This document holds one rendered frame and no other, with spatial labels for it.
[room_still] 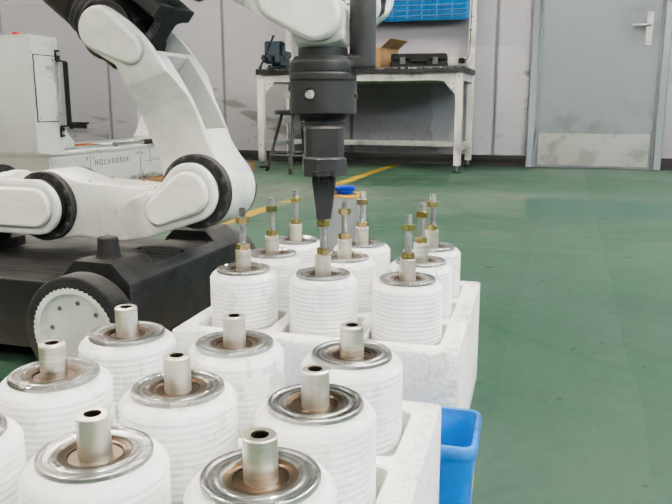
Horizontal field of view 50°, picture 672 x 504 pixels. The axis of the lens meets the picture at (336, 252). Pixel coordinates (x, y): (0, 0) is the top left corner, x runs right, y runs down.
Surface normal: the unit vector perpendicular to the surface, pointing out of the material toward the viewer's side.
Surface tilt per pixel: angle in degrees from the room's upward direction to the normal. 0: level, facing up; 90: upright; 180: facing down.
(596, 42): 90
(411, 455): 0
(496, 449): 0
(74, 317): 90
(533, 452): 0
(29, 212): 90
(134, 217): 101
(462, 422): 88
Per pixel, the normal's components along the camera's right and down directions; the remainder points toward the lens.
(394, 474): 0.00, -0.98
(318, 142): 0.07, 0.20
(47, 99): 0.95, 0.06
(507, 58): -0.30, 0.19
